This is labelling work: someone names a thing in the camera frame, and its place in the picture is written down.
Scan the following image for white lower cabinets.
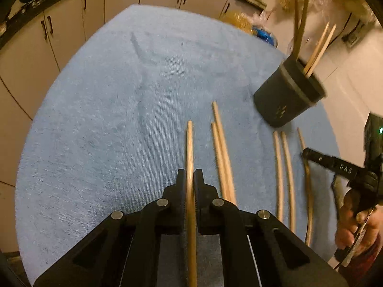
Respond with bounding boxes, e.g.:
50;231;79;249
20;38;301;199
0;0;265;254

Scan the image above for black chopstick holder cup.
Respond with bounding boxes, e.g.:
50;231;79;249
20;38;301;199
254;54;327;127

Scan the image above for person's right hand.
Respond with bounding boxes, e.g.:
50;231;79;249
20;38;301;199
334;191;383;258

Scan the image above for blue table cloth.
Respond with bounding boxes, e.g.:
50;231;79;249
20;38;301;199
15;4;342;287

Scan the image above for blue plastic bag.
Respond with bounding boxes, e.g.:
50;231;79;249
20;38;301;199
253;25;277;47

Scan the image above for black kitchen countertop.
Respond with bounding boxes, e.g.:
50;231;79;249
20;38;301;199
0;0;267;48

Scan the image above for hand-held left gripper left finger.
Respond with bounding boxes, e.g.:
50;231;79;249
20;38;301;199
34;169;188;287

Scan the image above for thin gripper cable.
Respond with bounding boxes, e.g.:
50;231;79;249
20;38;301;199
334;209;374;268

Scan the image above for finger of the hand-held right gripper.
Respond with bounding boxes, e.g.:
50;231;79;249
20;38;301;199
302;148;364;185

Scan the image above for yellow plastic bag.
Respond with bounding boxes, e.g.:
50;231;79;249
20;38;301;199
220;10;261;33

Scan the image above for black power cable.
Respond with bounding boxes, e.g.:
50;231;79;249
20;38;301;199
342;12;361;47

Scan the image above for person's right forearm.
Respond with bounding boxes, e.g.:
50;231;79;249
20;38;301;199
337;241;383;287

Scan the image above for single wooden chopstick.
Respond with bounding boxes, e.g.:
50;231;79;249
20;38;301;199
186;120;198;287
297;127;314;246

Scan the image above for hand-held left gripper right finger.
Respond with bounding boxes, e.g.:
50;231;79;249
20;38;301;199
194;169;349;287

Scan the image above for bunch of wooden chopsticks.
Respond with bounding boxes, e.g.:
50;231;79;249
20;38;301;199
210;0;338;234

